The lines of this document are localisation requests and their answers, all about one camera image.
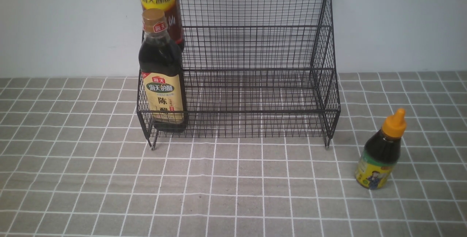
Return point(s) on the oyster sauce bottle orange cap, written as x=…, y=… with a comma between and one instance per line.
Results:
x=381, y=152

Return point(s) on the grey checked tablecloth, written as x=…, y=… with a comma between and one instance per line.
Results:
x=74, y=163

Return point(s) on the black wire mesh shelf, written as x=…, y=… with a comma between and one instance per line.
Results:
x=255, y=69

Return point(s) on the vinegar bottle gold cap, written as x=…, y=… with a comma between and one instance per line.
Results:
x=160, y=61

